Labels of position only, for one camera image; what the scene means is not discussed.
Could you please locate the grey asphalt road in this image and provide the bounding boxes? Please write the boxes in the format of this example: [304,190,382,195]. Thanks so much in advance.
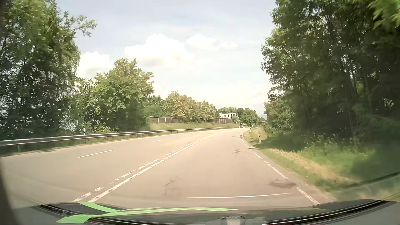
[0,127,336,209]

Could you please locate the brown noise barrier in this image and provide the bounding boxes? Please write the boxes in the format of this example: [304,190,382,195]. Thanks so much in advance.
[147,116,234,125]

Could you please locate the wood of green trees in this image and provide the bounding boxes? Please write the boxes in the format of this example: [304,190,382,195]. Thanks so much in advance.
[261,0,400,147]

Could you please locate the row of green trees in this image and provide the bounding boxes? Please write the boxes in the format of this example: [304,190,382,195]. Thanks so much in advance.
[0,0,260,141]

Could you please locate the road markings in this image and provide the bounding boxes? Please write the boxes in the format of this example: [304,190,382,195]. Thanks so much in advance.
[72,128,320,205]

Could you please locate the grass bank behind guard rail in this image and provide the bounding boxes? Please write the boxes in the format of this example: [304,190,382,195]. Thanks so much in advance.
[0,122,240,157]

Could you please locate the car's own bonnet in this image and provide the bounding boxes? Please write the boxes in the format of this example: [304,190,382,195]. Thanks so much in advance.
[12,199,400,225]

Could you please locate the grass verge with tall grass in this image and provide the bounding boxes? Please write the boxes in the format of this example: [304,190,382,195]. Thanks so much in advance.
[243,126,400,202]

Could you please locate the grey metal guard rail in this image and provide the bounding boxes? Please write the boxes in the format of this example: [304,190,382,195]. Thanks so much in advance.
[0,126,234,153]

